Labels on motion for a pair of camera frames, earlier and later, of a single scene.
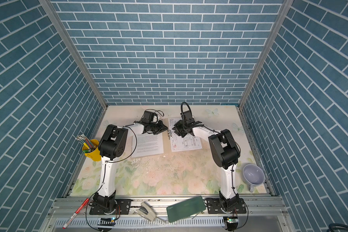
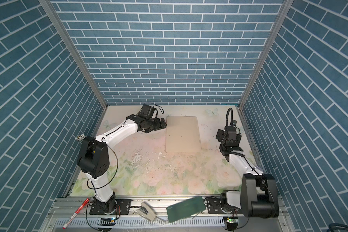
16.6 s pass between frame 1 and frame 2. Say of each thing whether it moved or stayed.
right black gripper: moved
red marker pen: stayed
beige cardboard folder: moved
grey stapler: stayed
